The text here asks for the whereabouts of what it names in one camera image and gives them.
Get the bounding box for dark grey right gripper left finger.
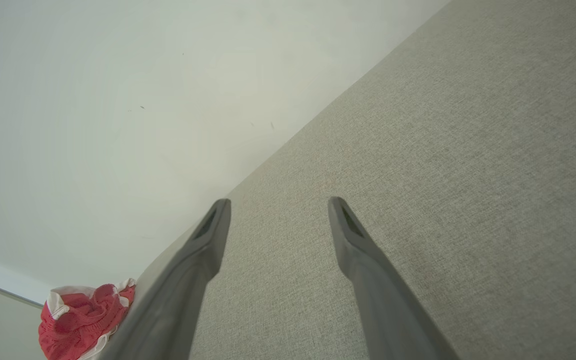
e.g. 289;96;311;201
98;198;232;360

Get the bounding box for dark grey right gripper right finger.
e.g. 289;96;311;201
328;196;462;360

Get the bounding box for red shorts with white trim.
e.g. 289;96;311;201
38;283;136;360

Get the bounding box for white wall baseboard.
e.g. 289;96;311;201
0;251;53;307

